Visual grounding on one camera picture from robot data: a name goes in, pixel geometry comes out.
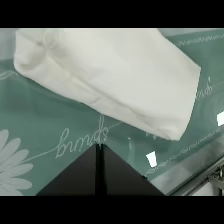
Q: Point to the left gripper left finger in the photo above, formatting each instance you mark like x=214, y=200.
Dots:
x=76, y=176

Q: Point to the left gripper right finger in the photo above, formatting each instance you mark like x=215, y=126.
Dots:
x=123, y=176

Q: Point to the white shirt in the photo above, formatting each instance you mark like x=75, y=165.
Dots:
x=113, y=76

